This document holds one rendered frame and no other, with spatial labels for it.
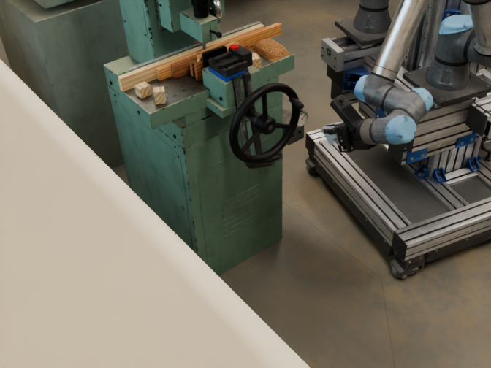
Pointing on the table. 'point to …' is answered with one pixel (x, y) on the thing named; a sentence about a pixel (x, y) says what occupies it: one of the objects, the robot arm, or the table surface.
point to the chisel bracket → (199, 25)
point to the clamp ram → (212, 55)
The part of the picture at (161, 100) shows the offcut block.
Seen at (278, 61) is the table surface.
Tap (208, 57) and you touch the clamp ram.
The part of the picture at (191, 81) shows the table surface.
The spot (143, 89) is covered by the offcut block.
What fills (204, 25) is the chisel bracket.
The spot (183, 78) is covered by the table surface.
